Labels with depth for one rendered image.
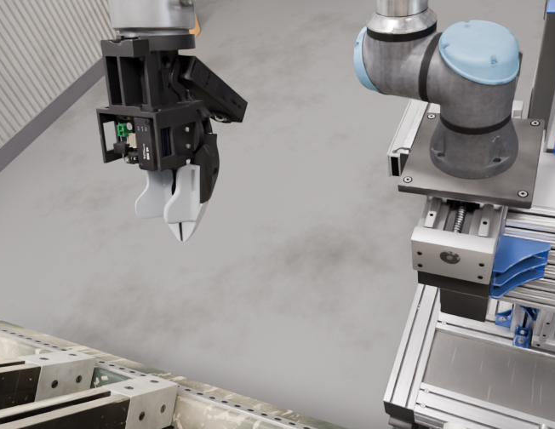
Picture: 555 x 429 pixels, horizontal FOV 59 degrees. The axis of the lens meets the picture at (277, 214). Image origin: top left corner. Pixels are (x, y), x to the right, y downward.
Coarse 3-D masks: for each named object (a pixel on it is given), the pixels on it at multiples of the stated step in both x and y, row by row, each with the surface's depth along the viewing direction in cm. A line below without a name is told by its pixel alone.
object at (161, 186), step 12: (156, 180) 51; (168, 180) 52; (144, 192) 50; (156, 192) 52; (168, 192) 53; (144, 204) 50; (156, 204) 52; (144, 216) 51; (156, 216) 52; (180, 228) 54; (180, 240) 54
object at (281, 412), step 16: (0, 320) 120; (0, 336) 105; (32, 336) 110; (48, 336) 113; (0, 352) 104; (16, 352) 102; (32, 352) 100; (48, 352) 99; (96, 352) 106; (96, 368) 94; (144, 368) 100; (96, 384) 93; (192, 384) 95; (176, 400) 86; (192, 400) 85; (240, 400) 90; (256, 400) 92; (176, 416) 85; (192, 416) 84; (208, 416) 83; (224, 416) 82; (240, 416) 81; (288, 416) 86; (304, 416) 87
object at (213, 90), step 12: (180, 60) 48; (192, 60) 47; (180, 72) 47; (192, 72) 47; (204, 72) 49; (192, 84) 48; (204, 84) 49; (216, 84) 50; (204, 96) 51; (216, 96) 51; (228, 96) 52; (240, 96) 55; (216, 108) 53; (228, 108) 53; (240, 108) 55; (216, 120) 57; (228, 120) 55; (240, 120) 56
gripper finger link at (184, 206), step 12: (180, 168) 49; (192, 168) 50; (180, 180) 49; (192, 180) 50; (180, 192) 49; (192, 192) 51; (168, 204) 48; (180, 204) 50; (192, 204) 51; (204, 204) 52; (168, 216) 48; (180, 216) 50; (192, 216) 52; (192, 228) 53
